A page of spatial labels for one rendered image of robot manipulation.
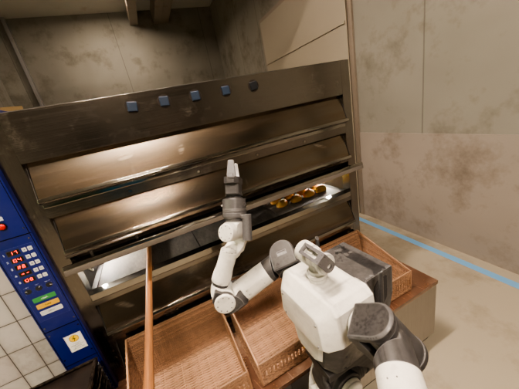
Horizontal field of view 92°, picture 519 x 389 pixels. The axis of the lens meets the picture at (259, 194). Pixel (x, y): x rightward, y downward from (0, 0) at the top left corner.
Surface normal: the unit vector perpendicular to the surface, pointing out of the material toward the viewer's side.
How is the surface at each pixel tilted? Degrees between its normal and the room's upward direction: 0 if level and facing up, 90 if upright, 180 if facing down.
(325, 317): 61
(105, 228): 70
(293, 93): 90
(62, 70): 90
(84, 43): 90
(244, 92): 90
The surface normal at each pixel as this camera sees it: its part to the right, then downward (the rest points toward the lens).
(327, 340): -0.30, 0.29
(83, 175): 0.33, -0.11
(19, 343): 0.43, 0.22
